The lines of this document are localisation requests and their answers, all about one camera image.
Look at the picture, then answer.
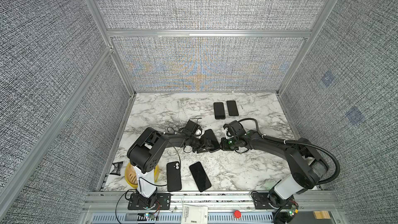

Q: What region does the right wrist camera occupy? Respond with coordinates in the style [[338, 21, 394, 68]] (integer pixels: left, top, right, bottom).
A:
[[222, 120, 246, 139]]

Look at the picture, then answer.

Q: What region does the small black clip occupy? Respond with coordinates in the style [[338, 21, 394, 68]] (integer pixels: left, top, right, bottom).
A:
[[109, 161, 123, 176]]

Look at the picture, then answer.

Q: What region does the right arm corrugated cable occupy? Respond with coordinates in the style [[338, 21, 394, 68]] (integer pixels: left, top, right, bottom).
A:
[[237, 118, 341, 186]]

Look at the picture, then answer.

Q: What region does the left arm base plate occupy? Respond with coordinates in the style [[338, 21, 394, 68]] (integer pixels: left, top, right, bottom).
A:
[[127, 192, 171, 211]]

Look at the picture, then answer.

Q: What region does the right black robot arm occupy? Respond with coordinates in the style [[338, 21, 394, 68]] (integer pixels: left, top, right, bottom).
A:
[[220, 130, 329, 208]]

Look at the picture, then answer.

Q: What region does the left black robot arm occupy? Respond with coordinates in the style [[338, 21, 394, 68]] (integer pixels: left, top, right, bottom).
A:
[[127, 126, 220, 207]]

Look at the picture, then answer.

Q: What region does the white paper label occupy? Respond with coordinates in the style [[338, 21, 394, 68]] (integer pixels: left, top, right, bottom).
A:
[[181, 204, 208, 224]]

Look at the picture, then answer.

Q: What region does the black phone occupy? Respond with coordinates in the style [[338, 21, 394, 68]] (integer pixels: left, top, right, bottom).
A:
[[189, 162, 211, 192], [202, 129, 220, 153], [214, 102, 226, 120]]

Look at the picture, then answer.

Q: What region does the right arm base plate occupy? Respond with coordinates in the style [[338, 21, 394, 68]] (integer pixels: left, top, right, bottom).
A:
[[250, 191, 274, 209]]

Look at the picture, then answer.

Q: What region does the red emergency button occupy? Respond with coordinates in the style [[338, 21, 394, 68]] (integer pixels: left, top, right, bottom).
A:
[[233, 210, 241, 219]]

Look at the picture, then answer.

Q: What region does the aluminium frame rail front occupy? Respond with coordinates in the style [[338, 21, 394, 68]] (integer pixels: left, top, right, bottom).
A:
[[83, 190, 343, 213]]

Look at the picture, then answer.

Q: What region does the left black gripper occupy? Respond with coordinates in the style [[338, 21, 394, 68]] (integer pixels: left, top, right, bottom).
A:
[[189, 135, 214, 154]]

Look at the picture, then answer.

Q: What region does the wooden block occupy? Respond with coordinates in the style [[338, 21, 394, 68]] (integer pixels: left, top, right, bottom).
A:
[[313, 211, 331, 220]]

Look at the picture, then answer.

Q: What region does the black phone screen up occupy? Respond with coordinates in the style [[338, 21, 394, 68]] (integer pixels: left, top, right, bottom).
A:
[[227, 100, 239, 117]]

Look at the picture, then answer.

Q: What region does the black case near left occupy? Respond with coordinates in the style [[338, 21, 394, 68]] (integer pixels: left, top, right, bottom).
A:
[[166, 161, 182, 192]]

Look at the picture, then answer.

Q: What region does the yellow tape roll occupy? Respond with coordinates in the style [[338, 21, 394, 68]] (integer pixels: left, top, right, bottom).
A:
[[124, 163, 160, 189]]

